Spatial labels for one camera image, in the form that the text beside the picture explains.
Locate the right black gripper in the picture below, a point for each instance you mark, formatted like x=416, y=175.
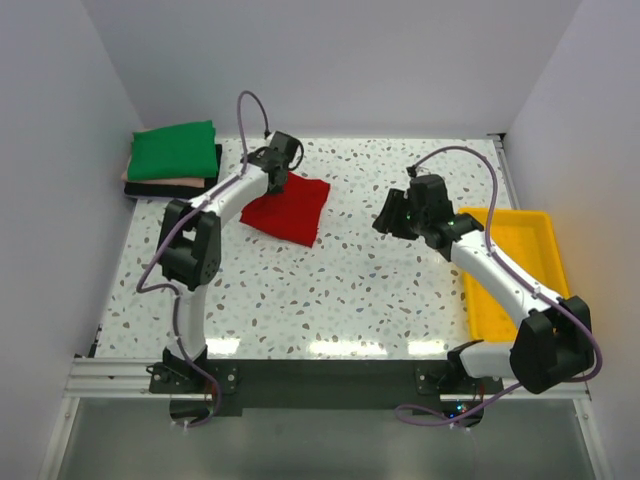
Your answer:
x=387, y=221

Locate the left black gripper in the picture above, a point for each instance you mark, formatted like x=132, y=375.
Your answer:
x=277, y=191

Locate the red t shirt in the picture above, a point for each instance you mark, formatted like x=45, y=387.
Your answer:
x=292, y=215

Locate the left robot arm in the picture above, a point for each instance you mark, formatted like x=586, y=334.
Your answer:
x=190, y=248

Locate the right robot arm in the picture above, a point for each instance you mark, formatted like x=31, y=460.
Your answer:
x=554, y=342

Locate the pink folded t shirt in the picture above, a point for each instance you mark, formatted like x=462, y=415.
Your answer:
x=181, y=182

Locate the green folded t shirt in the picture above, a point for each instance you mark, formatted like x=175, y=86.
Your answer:
x=178, y=151

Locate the yellow plastic tray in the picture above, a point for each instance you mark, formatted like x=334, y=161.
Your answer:
x=527, y=241

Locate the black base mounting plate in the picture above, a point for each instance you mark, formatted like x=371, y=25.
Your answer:
x=310, y=385

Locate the aluminium frame rail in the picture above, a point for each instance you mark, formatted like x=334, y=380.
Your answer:
x=354, y=295

